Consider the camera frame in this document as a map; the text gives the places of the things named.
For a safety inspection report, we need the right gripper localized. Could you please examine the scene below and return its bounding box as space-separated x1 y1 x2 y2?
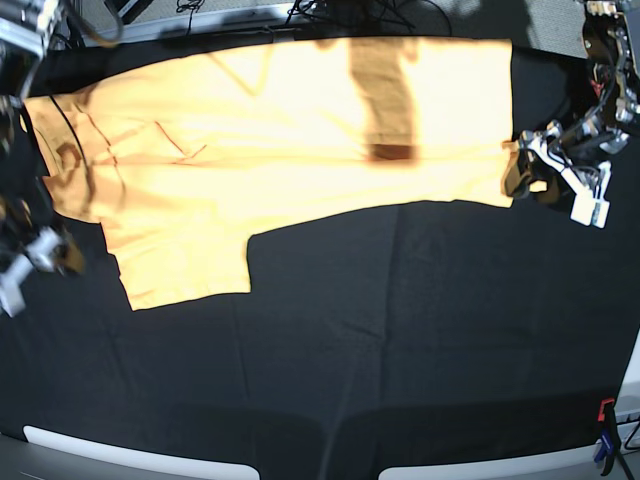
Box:
1 227 85 280

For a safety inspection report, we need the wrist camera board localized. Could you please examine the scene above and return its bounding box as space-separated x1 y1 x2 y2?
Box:
1 272 25 318
570 195 610 229

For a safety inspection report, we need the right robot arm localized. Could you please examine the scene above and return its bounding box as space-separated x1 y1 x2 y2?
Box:
1 1 85 275

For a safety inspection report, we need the white bar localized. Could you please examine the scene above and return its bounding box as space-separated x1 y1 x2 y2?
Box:
378 444 597 479
23 425 260 480

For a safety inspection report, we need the white front bar right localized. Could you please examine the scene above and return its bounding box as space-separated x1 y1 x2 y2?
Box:
378 444 597 479

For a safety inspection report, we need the black table cloth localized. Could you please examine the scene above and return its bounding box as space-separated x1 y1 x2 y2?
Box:
1 37 639 479

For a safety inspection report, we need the white front bar left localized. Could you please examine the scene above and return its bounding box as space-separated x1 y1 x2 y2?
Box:
23 425 260 480

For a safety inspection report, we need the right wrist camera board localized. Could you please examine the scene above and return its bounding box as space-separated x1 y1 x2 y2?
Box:
1 272 25 318

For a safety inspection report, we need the black cable bundle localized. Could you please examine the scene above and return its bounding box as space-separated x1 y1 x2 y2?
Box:
284 0 451 36

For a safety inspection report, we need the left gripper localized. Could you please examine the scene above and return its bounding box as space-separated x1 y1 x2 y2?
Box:
501 120 613 208

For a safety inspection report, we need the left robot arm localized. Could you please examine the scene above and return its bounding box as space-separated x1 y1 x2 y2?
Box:
502 1 639 205

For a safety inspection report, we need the yellow t-shirt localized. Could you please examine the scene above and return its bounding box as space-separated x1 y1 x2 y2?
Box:
25 37 513 310

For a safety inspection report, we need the black box device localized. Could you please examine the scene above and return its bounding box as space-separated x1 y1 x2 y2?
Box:
105 0 153 24

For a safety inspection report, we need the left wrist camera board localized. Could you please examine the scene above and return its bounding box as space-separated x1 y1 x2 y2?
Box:
570 195 610 229

